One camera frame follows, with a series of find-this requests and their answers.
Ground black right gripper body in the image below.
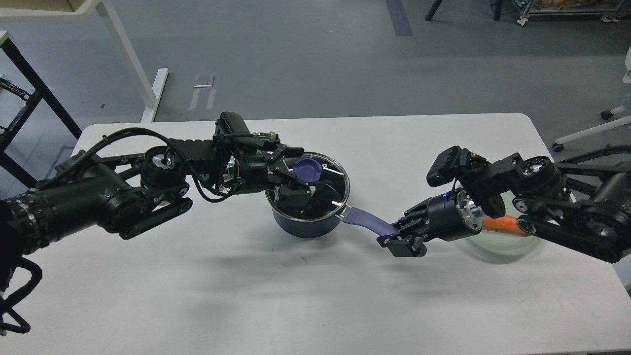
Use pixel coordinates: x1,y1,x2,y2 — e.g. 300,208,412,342
424,188,486,241

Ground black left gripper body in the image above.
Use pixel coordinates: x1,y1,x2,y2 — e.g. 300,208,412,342
234,143,279,194

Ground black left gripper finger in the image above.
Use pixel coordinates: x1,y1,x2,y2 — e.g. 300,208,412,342
269,144,305,171
274,170,325,213

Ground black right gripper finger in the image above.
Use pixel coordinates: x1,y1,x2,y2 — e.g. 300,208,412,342
377,228,428,257
392,201,429,228

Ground blue saucepan with handle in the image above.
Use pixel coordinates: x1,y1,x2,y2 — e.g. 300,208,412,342
265,152,427,257

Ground glass lid with blue knob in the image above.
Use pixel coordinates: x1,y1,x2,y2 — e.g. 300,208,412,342
265,151,350,222

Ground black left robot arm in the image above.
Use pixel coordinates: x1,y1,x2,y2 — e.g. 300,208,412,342
0,112,325,336

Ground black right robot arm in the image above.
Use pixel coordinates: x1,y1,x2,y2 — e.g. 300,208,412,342
377,146,631,263

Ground light green oval plate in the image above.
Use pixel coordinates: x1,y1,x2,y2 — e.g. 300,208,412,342
461,192,547,258

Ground orange toy carrot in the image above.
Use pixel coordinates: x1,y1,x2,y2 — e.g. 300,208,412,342
482,215,529,237

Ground white office chair base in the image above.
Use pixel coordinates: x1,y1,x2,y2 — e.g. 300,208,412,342
552,47,631,153

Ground black metal rack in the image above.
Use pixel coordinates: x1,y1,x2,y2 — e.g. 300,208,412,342
0,30,82,188

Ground metal wheeled cart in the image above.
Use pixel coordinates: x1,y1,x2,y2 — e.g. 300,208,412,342
513,0,630,27

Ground white table frame leg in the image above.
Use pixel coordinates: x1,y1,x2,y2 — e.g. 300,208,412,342
0,0,170,123

